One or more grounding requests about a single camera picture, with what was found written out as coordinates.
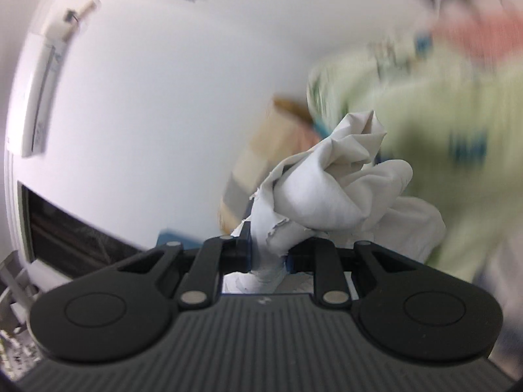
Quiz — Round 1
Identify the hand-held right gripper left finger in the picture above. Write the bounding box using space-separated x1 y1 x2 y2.
106 221 252 310

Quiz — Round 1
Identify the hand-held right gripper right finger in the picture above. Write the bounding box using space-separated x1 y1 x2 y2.
286 239 430 308

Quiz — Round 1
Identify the white shirt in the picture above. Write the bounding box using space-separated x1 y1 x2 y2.
223 110 447 295

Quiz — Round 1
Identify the plaid pillow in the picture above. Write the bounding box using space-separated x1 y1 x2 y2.
218 108 323 229

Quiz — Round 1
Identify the brown pillow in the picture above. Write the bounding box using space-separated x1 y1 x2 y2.
273 96 315 123

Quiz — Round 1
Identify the dark window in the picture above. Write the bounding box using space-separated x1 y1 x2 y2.
16 182 148 280

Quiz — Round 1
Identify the green fleece blanket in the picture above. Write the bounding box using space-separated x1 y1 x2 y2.
306 37 523 282

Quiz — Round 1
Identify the pink cloth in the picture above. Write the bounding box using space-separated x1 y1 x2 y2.
425 8 523 54

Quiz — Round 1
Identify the white wall air conditioner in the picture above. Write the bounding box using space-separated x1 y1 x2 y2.
20 0 101 159

